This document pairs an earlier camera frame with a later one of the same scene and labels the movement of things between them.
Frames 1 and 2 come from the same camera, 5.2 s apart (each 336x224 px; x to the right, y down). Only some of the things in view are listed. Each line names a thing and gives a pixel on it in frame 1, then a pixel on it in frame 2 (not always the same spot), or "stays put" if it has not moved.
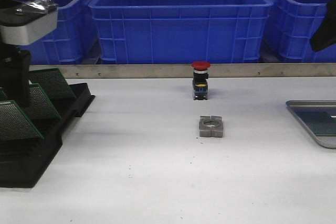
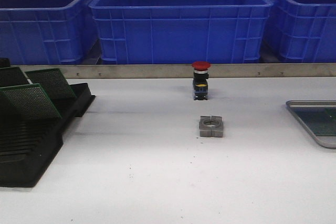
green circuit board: x=14 y=125 to x=327 y=114
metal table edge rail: x=185 y=71 stays put
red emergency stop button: x=200 y=83 stays put
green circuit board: x=321 y=120 stays put
